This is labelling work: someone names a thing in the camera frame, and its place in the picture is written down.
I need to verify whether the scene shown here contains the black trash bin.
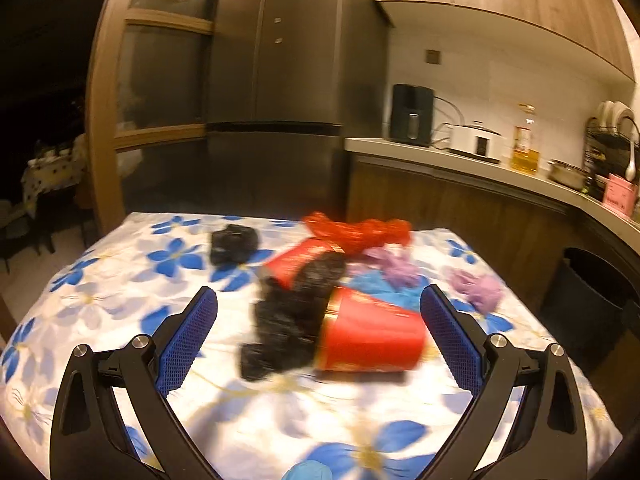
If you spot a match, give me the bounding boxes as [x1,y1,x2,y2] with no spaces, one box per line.
[539,247,639,374]

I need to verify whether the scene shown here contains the white kitchen countertop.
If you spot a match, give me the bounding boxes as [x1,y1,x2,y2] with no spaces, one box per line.
[345,138,639,254]

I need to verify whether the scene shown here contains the purple crumpled glove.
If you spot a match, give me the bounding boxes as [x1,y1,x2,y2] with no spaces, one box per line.
[363,247,421,289]
[447,269,503,315]

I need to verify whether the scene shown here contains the wooden lower cabinet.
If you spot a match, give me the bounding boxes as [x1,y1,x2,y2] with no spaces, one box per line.
[347,155,639,314]

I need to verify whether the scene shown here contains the red paper cup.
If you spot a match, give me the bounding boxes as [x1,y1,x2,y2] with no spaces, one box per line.
[257,237,344,289]
[314,287,426,373]

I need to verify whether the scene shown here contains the floral blue white tablecloth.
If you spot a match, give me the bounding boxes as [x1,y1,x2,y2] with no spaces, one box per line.
[0,210,624,480]

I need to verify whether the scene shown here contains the large black plastic bag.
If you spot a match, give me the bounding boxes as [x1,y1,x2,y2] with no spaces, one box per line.
[239,252,346,382]

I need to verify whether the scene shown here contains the blue crumpled glove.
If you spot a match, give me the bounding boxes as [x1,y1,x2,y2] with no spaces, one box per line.
[345,270,431,312]

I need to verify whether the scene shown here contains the crumpled black plastic bag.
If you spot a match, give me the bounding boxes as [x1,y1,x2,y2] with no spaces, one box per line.
[209,223,259,266]

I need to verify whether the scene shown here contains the pink utensil basket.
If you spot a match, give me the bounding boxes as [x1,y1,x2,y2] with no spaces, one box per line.
[602,174,638,218]

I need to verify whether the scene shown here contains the steel bowl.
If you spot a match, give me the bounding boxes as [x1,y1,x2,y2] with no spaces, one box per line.
[548,159,589,192]

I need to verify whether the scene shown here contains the dining table spotted cloth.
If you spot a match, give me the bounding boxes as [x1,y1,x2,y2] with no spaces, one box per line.
[21,151,86,219]

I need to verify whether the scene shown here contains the wooden framed glass door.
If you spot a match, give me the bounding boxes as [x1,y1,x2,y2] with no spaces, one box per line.
[84,0,227,236]

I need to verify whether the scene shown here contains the red crumpled plastic bag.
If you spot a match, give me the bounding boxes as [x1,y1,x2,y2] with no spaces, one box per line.
[304,211,411,256]

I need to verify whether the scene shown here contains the white ladle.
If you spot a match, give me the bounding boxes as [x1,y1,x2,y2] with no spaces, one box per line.
[625,140,637,183]

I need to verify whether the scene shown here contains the cooking oil bottle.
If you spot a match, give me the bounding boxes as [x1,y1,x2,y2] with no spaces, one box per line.
[510,103,540,176]

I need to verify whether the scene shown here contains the black dish rack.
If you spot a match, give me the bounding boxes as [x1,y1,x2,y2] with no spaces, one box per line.
[582,101,639,202]

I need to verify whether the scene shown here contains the white slow cooker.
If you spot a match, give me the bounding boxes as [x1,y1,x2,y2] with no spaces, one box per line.
[447,124,503,165]

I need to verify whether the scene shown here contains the black air fryer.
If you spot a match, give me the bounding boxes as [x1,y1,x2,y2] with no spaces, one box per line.
[388,84,435,148]

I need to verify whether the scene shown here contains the dark steel refrigerator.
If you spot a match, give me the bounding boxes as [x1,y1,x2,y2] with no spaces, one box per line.
[206,0,388,219]

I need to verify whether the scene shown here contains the wall outlet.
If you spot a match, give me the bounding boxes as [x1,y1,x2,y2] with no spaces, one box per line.
[425,50,442,65]

